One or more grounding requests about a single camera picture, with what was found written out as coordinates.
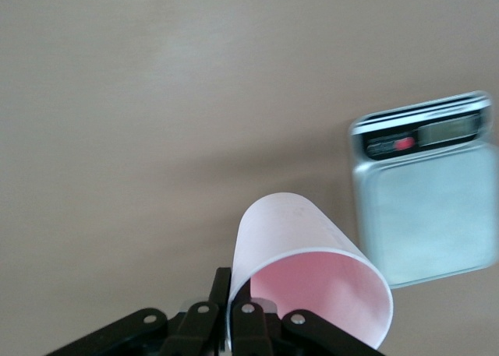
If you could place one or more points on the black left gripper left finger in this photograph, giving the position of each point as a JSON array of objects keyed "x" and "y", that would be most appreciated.
[{"x": 195, "y": 328}]

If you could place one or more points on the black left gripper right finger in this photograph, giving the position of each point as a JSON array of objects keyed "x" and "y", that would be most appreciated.
[{"x": 249, "y": 325}]

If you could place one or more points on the pink plastic cup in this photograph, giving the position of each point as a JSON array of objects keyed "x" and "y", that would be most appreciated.
[{"x": 292, "y": 231}]

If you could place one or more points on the silver digital kitchen scale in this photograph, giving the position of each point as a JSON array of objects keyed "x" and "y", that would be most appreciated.
[{"x": 421, "y": 216}]

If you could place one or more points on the brown table cover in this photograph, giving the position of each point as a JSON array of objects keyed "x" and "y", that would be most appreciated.
[{"x": 117, "y": 99}]

